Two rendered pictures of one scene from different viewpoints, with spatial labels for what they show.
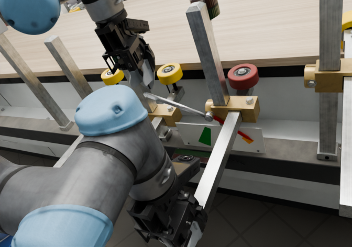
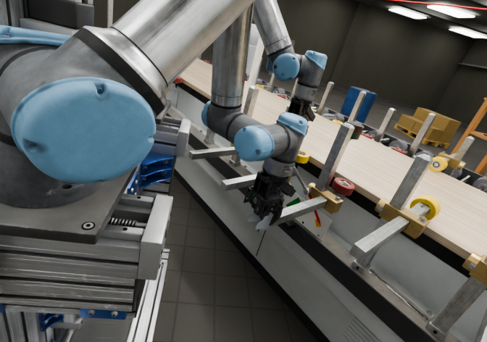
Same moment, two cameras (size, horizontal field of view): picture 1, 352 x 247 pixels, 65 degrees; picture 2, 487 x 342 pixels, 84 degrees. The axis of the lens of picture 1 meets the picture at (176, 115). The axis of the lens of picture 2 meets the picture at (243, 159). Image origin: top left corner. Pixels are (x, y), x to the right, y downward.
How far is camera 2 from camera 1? 0.38 m
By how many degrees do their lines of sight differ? 13
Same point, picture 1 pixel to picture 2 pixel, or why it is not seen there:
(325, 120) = not seen: hidden behind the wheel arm
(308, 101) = not seen: hidden behind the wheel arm
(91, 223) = (270, 144)
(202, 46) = (336, 148)
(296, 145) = (343, 251)
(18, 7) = (283, 64)
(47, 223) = (260, 130)
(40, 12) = (289, 72)
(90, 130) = (285, 121)
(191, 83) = (305, 174)
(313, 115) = not seen: hidden behind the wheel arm
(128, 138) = (294, 136)
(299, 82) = (372, 220)
